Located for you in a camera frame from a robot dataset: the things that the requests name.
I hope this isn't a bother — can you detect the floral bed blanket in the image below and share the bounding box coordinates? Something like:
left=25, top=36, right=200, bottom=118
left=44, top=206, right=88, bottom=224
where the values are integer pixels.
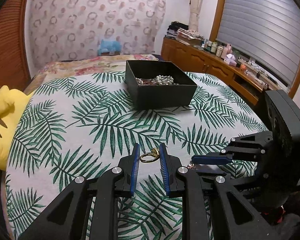
left=24, top=54, right=162, bottom=95

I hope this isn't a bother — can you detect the white pearl necklace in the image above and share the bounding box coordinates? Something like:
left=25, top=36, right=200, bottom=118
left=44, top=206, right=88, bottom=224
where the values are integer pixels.
left=135, top=74, right=179, bottom=86

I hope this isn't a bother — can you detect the blue plush toy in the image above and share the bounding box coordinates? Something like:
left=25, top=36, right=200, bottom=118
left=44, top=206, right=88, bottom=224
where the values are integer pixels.
left=97, top=40, right=122, bottom=56

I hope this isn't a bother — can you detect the wooden sideboard cabinet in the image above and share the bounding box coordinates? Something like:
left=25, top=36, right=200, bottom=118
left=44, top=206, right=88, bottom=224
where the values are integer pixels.
left=161, top=37, right=263, bottom=106

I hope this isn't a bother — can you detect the grey window roller blind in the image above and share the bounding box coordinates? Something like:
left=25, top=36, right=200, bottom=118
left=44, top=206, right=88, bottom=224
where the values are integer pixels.
left=216, top=0, right=300, bottom=86

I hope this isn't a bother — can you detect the black jewelry box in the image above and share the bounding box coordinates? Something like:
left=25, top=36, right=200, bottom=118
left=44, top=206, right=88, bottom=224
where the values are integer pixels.
left=125, top=60, right=197, bottom=110

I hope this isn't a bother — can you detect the gold ring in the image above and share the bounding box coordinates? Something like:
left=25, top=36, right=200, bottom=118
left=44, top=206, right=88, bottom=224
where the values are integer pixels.
left=139, top=147, right=161, bottom=164

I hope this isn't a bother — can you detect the circle pattern curtain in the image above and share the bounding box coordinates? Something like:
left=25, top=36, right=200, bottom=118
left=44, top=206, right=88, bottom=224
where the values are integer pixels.
left=29, top=0, right=166, bottom=68

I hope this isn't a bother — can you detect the palm leaf print cloth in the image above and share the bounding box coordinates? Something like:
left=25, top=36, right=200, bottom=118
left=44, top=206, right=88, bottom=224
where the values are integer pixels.
left=5, top=72, right=266, bottom=238

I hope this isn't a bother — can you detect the brown louvered wardrobe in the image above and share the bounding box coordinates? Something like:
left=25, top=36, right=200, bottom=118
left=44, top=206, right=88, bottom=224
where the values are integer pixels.
left=0, top=0, right=31, bottom=90

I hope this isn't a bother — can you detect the stack of folded clothes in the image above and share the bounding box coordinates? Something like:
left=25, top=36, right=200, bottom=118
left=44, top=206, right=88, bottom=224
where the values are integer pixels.
left=165, top=21, right=205, bottom=46

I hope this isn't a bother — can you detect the yellow plush toy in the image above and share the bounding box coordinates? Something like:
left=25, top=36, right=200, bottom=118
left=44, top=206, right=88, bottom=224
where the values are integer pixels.
left=0, top=85, right=33, bottom=171

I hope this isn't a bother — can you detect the pink bottle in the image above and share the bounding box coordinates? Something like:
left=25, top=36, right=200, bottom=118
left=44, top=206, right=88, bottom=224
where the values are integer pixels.
left=221, top=43, right=232, bottom=59

